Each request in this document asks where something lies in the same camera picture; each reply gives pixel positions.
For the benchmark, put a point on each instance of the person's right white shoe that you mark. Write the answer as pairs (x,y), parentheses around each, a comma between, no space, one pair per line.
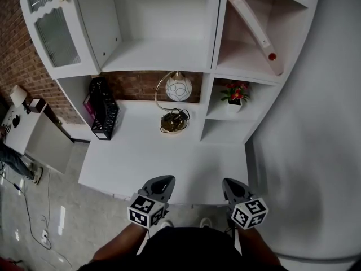
(206,222)

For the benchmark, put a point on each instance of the magenta book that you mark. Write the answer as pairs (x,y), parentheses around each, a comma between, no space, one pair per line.
(88,107)

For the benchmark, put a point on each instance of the white side table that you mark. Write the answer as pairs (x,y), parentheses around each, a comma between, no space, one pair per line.
(45,145)

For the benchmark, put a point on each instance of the person's black shirt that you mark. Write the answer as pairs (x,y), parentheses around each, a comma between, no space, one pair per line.
(183,250)

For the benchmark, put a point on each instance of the pink folder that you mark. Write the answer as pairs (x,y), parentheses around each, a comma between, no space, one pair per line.
(253,24)

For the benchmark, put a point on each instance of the gold globe desk lamp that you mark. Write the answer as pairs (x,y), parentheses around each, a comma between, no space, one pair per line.
(177,87)

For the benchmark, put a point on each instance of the person's white shoe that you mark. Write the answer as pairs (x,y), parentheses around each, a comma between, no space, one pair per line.
(206,222)
(166,224)

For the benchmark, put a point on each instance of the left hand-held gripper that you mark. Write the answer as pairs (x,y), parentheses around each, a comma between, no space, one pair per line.
(146,210)

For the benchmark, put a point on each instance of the red fabric item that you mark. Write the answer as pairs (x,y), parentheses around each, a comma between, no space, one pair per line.
(5,264)

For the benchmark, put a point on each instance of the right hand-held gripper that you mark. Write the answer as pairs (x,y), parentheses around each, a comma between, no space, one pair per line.
(249,213)

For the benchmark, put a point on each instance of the person's left forearm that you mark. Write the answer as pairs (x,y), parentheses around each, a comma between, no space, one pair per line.
(121,241)

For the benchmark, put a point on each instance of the white desk with hutch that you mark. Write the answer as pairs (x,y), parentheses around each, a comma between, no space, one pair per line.
(158,55)

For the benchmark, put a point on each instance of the white shade table lamp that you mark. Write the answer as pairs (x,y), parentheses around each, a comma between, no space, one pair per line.
(17,95)

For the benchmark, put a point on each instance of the ribbed glass cabinet door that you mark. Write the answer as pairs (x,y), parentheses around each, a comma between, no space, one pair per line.
(56,38)

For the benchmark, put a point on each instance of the white power strip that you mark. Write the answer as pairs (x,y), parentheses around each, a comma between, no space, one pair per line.
(44,236)

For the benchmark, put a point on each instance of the brown box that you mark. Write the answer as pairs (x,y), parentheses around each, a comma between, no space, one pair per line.
(36,105)

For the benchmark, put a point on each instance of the person's left white shoe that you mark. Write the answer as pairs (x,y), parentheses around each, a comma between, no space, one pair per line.
(166,224)

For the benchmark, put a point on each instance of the person's right forearm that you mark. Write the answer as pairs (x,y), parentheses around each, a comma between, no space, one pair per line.
(258,247)

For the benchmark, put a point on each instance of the black perforated file holder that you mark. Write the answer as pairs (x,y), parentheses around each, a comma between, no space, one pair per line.
(105,111)

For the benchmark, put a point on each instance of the small black device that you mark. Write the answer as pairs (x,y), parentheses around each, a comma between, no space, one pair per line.
(16,121)

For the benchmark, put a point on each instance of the red potted flower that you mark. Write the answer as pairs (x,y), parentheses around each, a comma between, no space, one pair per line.
(235,95)

